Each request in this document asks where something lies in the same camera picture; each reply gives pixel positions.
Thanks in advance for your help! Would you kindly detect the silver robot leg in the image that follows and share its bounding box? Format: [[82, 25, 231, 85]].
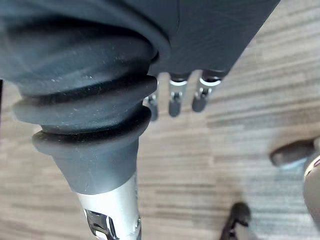
[[303, 136, 320, 235]]

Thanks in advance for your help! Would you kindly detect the dark robot foot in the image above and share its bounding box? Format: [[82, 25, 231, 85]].
[[269, 138, 318, 166]]

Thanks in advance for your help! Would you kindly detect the black cable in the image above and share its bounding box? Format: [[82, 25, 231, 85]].
[[219, 201, 252, 240]]

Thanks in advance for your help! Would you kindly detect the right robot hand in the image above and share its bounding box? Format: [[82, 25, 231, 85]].
[[0, 0, 281, 240]]

